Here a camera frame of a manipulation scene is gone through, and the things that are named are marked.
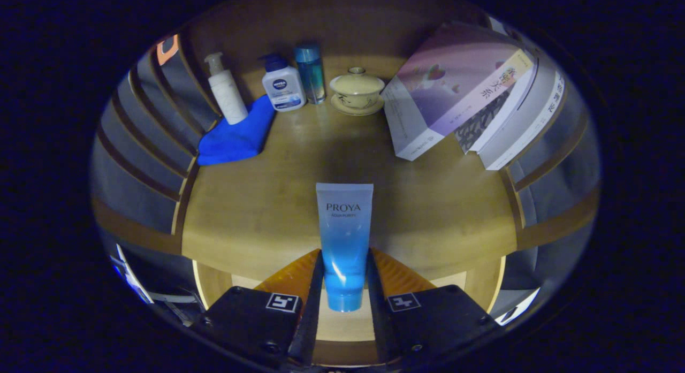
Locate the white bottle with blue cap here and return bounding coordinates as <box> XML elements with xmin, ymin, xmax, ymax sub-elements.
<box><xmin>260</xmin><ymin>53</ymin><xmax>307</xmax><ymax>112</ymax></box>

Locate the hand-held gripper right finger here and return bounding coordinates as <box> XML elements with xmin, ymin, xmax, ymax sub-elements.
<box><xmin>366</xmin><ymin>248</ymin><xmax>501</xmax><ymax>369</ymax></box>

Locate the purple book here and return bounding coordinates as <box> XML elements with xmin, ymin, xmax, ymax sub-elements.
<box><xmin>383</xmin><ymin>22</ymin><xmax>536</xmax><ymax>162</ymax></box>

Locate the blue cloth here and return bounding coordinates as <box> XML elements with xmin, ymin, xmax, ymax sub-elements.
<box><xmin>197</xmin><ymin>94</ymin><xmax>277</xmax><ymax>166</ymax></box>

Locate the white pump bottle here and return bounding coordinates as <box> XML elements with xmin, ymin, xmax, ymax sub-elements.
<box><xmin>204</xmin><ymin>52</ymin><xmax>249</xmax><ymax>125</ymax></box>

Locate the grey patterned book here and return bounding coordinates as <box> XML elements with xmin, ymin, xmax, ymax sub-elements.
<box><xmin>454</xmin><ymin>87</ymin><xmax>517</xmax><ymax>154</ymax></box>

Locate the blue cosmetic tube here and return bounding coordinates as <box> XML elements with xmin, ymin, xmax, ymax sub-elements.
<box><xmin>315</xmin><ymin>182</ymin><xmax>374</xmax><ymax>313</ymax></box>

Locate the thick white book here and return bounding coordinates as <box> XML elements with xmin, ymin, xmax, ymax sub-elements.
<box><xmin>478</xmin><ymin>68</ymin><xmax>567</xmax><ymax>171</ymax></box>

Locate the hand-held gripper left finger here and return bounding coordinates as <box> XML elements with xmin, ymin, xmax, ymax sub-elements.
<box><xmin>193</xmin><ymin>249</ymin><xmax>325</xmax><ymax>368</ymax></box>

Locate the wooden cabinet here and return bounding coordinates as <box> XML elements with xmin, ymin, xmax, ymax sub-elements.
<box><xmin>91</xmin><ymin>0</ymin><xmax>600</xmax><ymax>320</ymax></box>

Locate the slim teal bottle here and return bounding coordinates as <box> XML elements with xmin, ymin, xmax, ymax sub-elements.
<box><xmin>294</xmin><ymin>43</ymin><xmax>327</xmax><ymax>105</ymax></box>

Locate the beige lidded teacup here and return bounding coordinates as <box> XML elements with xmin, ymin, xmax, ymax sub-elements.
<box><xmin>329</xmin><ymin>67</ymin><xmax>386</xmax><ymax>116</ymax></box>

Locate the wooden countertop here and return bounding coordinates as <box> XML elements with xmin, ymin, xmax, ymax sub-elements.
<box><xmin>181</xmin><ymin>55</ymin><xmax>519</xmax><ymax>281</ymax></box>

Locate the thin white book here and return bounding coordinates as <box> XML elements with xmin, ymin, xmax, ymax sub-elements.
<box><xmin>470</xmin><ymin>57</ymin><xmax>544</xmax><ymax>153</ymax></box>

